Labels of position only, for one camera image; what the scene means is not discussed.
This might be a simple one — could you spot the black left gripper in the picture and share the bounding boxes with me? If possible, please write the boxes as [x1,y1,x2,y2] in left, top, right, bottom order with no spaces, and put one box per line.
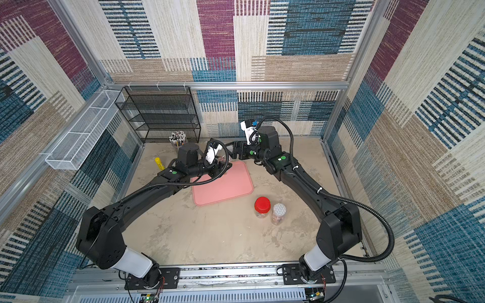
[189,157,234,181]

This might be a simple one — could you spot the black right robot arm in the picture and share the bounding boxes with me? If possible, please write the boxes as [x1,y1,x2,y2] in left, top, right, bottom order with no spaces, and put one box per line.
[232,120,362,283]

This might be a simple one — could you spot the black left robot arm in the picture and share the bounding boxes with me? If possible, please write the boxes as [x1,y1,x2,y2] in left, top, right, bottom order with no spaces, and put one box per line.
[76,140,231,289]

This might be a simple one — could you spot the red lid candy jar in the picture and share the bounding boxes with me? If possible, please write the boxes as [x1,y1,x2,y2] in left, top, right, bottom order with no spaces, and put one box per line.
[254,196,271,218]

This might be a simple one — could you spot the patterned lid candy jar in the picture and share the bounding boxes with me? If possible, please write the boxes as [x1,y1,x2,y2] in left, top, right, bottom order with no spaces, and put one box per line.
[271,203,287,225]

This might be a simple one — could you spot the pink plastic tray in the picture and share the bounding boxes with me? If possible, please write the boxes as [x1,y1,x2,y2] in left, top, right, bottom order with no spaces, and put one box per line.
[192,161,254,207]

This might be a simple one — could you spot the black mesh shelf rack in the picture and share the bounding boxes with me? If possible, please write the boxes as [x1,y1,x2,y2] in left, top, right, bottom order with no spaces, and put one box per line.
[115,86,202,143]

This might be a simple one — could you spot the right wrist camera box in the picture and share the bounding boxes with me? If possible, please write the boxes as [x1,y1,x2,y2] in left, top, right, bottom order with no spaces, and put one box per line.
[240,119,259,145]

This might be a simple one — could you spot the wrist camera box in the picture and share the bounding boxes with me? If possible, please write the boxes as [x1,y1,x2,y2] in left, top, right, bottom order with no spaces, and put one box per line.
[240,119,259,145]
[205,142,222,165]

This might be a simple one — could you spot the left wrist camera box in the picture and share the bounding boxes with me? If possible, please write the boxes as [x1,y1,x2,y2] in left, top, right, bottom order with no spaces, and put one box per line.
[205,142,222,165]

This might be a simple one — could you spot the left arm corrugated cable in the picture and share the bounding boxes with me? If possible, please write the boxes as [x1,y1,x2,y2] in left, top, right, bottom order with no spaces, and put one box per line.
[113,138,231,205]

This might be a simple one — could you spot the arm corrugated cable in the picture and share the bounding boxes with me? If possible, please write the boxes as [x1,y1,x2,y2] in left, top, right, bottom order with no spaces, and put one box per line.
[113,138,231,205]
[254,116,395,264]

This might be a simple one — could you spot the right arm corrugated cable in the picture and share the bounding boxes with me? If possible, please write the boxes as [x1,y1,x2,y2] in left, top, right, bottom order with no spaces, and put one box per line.
[254,116,395,264]

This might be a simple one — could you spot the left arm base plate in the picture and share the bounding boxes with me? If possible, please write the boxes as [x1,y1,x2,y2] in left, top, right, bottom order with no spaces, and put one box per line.
[125,268,181,291]

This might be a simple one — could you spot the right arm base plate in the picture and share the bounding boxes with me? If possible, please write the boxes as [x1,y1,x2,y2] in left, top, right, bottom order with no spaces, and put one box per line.
[276,263,336,285]

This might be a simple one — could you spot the white mesh wall basket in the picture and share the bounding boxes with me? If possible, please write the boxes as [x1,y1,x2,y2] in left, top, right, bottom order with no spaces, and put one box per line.
[45,90,120,170]

